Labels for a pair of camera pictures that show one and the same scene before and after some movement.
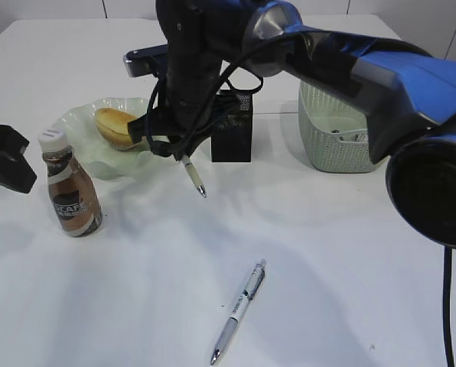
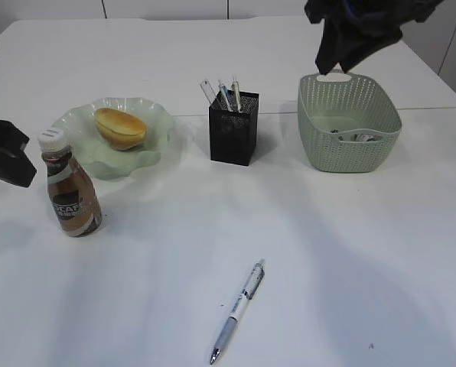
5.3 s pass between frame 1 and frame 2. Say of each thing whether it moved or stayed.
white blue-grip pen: stayed
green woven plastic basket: stayed
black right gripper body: moved
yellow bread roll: stayed
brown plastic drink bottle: stayed
